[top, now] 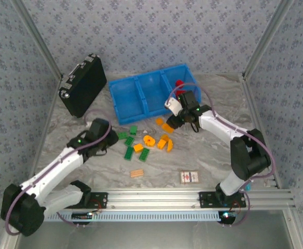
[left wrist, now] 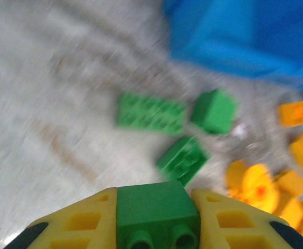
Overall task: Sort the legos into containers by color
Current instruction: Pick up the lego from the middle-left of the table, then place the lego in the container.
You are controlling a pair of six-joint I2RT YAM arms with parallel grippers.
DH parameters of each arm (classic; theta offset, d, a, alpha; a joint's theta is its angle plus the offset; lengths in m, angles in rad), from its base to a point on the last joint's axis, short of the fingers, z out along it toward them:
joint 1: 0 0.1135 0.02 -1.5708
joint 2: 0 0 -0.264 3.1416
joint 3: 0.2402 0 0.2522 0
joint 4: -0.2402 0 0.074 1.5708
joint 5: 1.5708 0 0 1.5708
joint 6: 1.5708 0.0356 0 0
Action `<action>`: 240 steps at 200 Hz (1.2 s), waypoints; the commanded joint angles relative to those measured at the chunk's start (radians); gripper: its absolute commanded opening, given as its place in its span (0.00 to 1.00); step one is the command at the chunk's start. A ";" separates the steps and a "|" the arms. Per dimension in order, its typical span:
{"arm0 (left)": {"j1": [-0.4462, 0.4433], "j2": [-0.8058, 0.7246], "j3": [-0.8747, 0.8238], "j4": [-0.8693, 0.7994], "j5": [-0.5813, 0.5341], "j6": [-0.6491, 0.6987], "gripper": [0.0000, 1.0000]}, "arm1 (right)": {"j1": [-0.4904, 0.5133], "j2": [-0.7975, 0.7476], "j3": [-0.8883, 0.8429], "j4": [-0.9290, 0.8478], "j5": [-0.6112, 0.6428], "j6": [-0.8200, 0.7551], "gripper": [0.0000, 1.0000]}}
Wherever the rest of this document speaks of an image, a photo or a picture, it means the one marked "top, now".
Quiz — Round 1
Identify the green flat lego plate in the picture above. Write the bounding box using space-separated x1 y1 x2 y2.
123 146 134 160
138 148 150 163

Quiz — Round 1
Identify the small circuit board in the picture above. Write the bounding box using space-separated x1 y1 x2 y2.
218 211 237 221
71 212 94 220

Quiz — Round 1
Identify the small printed card box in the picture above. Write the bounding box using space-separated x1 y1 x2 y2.
180 170 200 185

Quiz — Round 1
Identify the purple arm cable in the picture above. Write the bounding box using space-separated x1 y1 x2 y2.
166 82 276 228
5 108 113 236

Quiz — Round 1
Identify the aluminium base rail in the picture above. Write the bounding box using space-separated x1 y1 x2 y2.
89 188 296 210

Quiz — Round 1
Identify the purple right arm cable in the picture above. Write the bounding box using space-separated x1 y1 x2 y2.
166 82 276 228

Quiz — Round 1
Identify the slotted cable duct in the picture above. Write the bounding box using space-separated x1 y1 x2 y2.
44 209 224 223

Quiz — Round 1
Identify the black hard case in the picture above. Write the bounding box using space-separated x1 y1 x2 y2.
59 53 107 119

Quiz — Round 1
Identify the thin red wire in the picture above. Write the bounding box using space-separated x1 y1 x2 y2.
90 199 103 212
229 201 242 213

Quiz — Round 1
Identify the aluminium side rail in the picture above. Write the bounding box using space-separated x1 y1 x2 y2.
241 74 282 189
28 77 64 182

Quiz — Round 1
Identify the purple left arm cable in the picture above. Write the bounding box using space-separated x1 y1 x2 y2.
5 108 113 236

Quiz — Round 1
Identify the yellow round lego piece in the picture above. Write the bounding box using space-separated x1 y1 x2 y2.
143 135 156 147

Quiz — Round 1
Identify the aluminium corner post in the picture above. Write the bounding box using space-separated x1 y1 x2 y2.
11 0 64 80
242 0 295 78

